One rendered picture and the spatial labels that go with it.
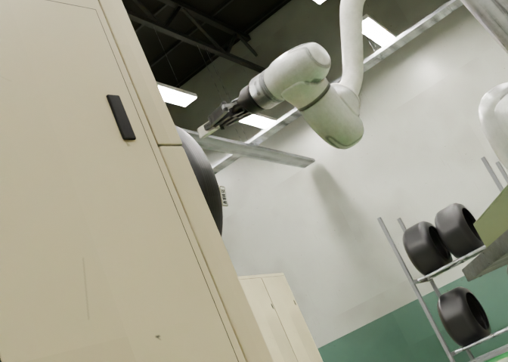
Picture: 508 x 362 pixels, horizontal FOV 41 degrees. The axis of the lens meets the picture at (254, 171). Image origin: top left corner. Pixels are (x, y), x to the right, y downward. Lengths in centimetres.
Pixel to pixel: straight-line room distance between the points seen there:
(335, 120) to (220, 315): 85
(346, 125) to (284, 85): 18
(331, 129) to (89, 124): 85
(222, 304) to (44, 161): 30
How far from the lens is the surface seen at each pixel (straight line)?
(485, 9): 185
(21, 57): 96
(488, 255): 182
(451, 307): 725
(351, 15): 185
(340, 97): 168
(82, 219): 85
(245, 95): 172
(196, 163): 192
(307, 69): 160
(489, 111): 192
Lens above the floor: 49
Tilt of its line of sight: 19 degrees up
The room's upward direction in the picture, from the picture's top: 25 degrees counter-clockwise
